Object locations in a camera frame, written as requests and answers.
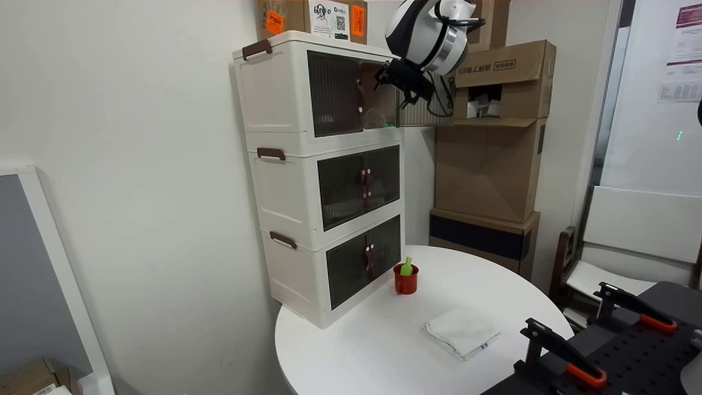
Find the cardboard box with cutout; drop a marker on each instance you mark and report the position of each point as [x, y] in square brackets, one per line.
[512, 73]

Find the large plain cardboard box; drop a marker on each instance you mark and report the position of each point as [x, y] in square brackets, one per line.
[486, 171]

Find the tall narrow cardboard box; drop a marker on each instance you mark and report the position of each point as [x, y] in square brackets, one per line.
[495, 23]

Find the white three-compartment cabinet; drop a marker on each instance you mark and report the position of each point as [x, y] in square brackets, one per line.
[281, 111]

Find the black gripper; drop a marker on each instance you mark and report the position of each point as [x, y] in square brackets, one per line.
[417, 77]

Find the red and white poster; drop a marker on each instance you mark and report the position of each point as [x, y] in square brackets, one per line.
[687, 33]

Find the red cup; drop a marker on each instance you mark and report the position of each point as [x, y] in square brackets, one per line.
[406, 282]

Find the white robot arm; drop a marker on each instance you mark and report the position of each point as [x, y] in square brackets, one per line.
[432, 33]

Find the green object in cup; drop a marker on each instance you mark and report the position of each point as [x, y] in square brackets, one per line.
[406, 267]

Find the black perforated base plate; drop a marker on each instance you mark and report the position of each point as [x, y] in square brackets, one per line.
[643, 358]

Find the folded white cloth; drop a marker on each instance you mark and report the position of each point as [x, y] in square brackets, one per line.
[461, 332]

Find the cardboard box orange stickers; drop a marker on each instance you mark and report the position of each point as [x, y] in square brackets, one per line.
[299, 19]

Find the large whiteboard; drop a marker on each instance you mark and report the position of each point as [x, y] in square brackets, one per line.
[651, 138]

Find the dark brown wooden chair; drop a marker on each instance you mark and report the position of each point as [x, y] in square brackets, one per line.
[565, 259]

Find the white panel board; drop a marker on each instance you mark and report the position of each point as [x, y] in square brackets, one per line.
[643, 222]

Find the white framed grey board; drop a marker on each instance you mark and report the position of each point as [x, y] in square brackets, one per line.
[46, 242]

